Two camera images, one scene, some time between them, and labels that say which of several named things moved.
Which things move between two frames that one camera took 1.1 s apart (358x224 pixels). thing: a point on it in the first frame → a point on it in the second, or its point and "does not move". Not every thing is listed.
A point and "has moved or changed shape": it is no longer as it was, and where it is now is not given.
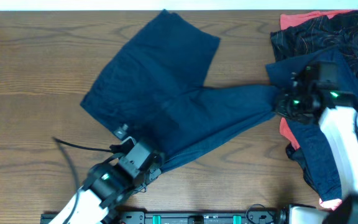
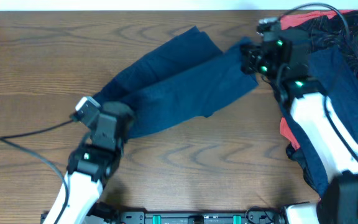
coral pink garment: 287,21 does not move
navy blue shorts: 155,88 has moved or changed shape
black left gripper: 156,170 → 129,125
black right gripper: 282,107 → 250,55
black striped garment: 351,32 does not move
